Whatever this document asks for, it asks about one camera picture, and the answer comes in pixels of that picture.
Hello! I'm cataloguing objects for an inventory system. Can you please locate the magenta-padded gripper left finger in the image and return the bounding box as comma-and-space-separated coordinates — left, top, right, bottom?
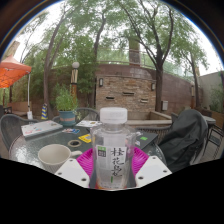
54, 147, 97, 189

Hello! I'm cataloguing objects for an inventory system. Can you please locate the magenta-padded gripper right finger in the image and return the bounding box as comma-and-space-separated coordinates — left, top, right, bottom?
131, 146, 173, 188

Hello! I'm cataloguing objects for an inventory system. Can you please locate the clear plastic bottle white cap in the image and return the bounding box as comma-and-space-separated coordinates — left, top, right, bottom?
90, 106, 138, 191

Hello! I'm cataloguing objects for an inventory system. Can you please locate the tape roll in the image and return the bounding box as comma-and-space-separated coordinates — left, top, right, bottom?
67, 139, 83, 149

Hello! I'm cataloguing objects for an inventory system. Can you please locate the black laptop with stickers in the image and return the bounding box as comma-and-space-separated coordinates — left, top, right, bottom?
134, 130, 159, 150

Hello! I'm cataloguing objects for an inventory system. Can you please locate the white ribbed mug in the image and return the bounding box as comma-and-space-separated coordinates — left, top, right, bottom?
37, 143, 83, 175

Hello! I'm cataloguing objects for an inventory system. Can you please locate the small colourful card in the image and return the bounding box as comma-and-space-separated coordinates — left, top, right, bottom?
61, 128, 81, 135

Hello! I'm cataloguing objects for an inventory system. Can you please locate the white sticker sheet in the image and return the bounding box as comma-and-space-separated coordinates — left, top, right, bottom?
75, 119, 103, 129

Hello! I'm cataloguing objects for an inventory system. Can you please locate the black jacket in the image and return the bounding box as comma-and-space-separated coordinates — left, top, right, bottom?
157, 108, 210, 174

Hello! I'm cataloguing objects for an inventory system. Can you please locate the silver laptop with stickers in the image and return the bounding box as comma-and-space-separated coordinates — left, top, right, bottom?
20, 119, 65, 139

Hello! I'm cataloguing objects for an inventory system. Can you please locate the blue yellow striped cone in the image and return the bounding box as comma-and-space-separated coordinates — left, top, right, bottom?
40, 102, 50, 121

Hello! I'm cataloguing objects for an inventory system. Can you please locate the green plant in blue pot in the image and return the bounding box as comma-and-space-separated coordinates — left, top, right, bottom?
54, 86, 80, 127

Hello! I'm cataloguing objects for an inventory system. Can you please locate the round dark patio table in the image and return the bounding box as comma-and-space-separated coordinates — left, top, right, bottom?
201, 114, 218, 127

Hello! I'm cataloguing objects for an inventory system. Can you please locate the forked dark-trunk tree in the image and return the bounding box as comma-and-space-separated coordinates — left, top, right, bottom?
116, 0, 209, 113

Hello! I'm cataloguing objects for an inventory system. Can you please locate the leaning-trunk tree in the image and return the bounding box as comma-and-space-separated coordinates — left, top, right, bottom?
16, 1, 111, 119

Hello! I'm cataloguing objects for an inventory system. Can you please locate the orange canopy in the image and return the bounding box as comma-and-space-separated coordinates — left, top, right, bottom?
0, 54, 33, 90

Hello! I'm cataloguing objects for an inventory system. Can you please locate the short wooden lamp post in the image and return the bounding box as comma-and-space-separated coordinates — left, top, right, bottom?
190, 84, 196, 110

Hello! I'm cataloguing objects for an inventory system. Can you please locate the globe-topped lamp post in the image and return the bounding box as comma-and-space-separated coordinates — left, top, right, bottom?
70, 61, 81, 98

